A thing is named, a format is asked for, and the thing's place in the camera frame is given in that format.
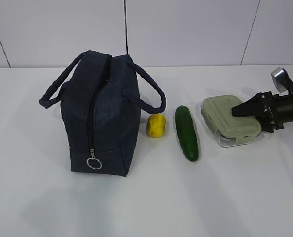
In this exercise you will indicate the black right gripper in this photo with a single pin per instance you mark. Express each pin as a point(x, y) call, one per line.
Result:
point(264, 106)

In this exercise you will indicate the green lidded glass container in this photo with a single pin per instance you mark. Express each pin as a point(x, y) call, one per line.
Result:
point(228, 130)

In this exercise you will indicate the green cucumber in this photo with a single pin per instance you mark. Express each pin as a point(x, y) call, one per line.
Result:
point(186, 133)

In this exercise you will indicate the yellow lemon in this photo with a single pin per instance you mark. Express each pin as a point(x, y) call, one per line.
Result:
point(156, 125)

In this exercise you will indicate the navy blue lunch bag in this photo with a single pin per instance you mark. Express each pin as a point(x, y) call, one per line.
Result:
point(101, 99)

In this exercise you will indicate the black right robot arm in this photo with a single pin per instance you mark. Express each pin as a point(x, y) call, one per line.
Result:
point(284, 109)

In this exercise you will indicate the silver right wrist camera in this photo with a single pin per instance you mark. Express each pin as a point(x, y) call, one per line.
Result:
point(282, 80)

